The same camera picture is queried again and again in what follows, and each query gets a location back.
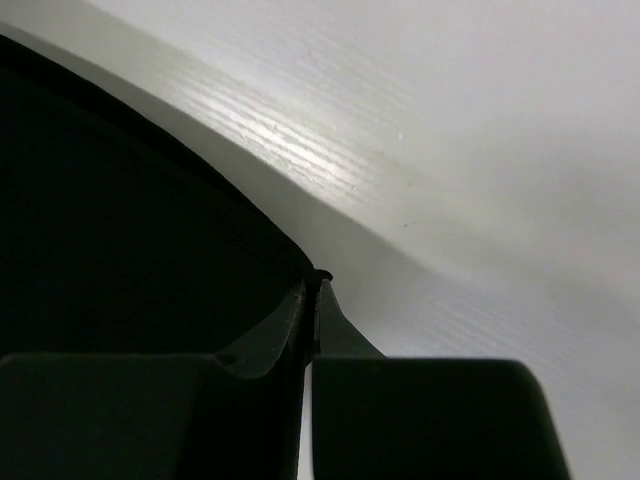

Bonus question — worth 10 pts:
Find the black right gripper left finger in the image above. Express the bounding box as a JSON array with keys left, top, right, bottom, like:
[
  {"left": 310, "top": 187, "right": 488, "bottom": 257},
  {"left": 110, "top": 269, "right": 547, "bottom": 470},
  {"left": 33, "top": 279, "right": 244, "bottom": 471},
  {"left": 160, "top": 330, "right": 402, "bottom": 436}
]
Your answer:
[{"left": 1, "top": 285, "right": 306, "bottom": 479}]

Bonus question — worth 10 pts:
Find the black skirt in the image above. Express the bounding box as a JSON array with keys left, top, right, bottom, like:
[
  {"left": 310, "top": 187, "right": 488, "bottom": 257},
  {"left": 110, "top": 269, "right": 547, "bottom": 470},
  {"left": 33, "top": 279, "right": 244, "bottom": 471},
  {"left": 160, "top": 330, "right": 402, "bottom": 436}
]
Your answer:
[{"left": 1, "top": 39, "right": 320, "bottom": 354}]

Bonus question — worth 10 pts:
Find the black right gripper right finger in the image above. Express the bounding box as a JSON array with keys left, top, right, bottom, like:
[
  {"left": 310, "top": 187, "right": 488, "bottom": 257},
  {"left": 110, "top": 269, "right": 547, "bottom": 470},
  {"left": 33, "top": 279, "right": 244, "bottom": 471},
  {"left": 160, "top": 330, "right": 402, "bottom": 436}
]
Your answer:
[{"left": 311, "top": 281, "right": 570, "bottom": 479}]

